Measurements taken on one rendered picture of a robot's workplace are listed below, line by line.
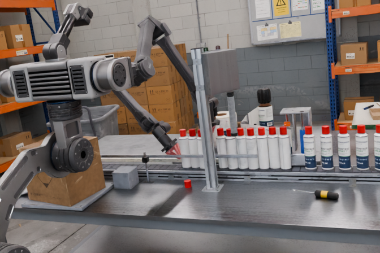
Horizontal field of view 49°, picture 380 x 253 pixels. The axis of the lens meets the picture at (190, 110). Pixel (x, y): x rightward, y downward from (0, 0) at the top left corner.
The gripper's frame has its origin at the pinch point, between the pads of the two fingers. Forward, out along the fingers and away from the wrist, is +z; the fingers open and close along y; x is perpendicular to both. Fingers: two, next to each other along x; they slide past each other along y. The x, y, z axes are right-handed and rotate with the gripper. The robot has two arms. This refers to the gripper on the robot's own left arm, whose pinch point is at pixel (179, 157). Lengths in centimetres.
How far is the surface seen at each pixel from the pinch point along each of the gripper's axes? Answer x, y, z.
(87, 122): 144, 159, -86
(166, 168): 9.5, -1.6, -0.3
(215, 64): -53, -15, -21
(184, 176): 2.1, -5.8, 9.0
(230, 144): -27.9, -3.7, 11.6
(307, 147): -56, -4, 35
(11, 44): 231, 265, -263
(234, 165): -22.2, -3.3, 21.0
